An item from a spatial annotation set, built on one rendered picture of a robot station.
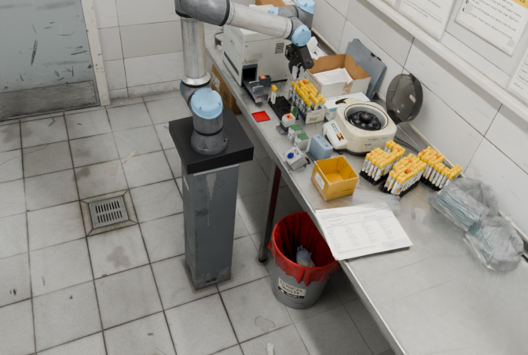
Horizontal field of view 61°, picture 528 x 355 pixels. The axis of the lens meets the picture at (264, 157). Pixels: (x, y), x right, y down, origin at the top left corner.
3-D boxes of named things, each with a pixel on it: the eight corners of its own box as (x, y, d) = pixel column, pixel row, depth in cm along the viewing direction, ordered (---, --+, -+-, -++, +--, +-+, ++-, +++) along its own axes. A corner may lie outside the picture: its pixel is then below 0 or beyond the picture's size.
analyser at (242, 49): (221, 60, 247) (223, 8, 227) (266, 53, 257) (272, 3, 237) (242, 90, 227) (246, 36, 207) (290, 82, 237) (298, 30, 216)
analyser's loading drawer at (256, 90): (240, 80, 230) (240, 71, 227) (251, 78, 232) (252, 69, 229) (255, 102, 217) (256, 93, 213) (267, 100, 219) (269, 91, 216)
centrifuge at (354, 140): (317, 124, 212) (322, 103, 204) (374, 119, 219) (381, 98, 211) (336, 158, 195) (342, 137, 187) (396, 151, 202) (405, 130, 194)
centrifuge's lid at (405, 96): (397, 62, 197) (413, 63, 199) (376, 107, 213) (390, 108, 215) (422, 89, 182) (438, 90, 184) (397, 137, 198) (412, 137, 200)
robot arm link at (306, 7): (291, -3, 176) (310, -5, 179) (287, 23, 184) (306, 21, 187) (301, 5, 171) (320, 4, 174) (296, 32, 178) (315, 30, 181)
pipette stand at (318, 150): (305, 153, 195) (309, 136, 189) (318, 149, 198) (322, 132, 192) (318, 168, 189) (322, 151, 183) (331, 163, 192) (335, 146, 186)
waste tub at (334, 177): (309, 178, 184) (313, 161, 178) (338, 172, 189) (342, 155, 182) (324, 202, 175) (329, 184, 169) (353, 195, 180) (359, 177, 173)
